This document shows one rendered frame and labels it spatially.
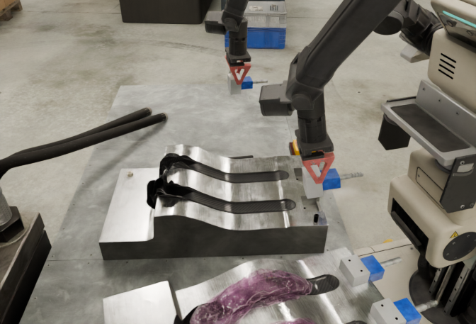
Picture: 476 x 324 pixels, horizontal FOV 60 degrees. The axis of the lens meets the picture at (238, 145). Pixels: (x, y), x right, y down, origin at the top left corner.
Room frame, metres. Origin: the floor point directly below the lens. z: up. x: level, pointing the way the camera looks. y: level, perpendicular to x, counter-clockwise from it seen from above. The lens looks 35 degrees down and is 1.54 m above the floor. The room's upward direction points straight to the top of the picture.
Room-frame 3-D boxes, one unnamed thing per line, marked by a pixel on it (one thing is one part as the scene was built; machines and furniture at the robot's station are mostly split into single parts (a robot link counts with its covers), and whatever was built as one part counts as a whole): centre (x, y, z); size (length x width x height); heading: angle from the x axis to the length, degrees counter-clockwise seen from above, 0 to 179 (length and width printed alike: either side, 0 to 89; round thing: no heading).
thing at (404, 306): (0.45, -0.31, 0.86); 0.13 x 0.05 x 0.05; 110
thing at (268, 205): (0.75, 0.04, 0.92); 0.35 x 0.16 x 0.09; 92
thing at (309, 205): (0.71, -0.17, 0.87); 0.05 x 0.05 x 0.04; 2
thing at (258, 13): (4.12, -0.18, 0.28); 0.61 x 0.41 x 0.15; 86
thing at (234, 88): (1.25, -0.03, 0.93); 0.13 x 0.05 x 0.05; 102
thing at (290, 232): (0.76, 0.06, 0.87); 0.50 x 0.26 x 0.14; 92
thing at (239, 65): (1.23, 0.00, 0.99); 0.07 x 0.07 x 0.09; 12
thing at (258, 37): (4.12, -0.17, 0.11); 0.61 x 0.41 x 0.22; 86
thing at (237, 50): (1.24, 0.00, 1.06); 0.10 x 0.07 x 0.07; 12
